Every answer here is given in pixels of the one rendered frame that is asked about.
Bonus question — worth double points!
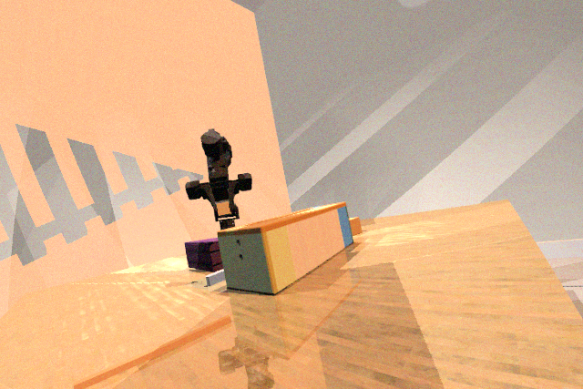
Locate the orange flat bar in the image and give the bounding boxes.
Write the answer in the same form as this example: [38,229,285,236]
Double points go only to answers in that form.
[74,315,231,389]

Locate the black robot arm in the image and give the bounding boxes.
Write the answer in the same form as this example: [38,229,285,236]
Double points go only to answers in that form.
[200,128,240,230]

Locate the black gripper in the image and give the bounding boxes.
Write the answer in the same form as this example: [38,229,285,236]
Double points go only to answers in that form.
[185,161,252,213]

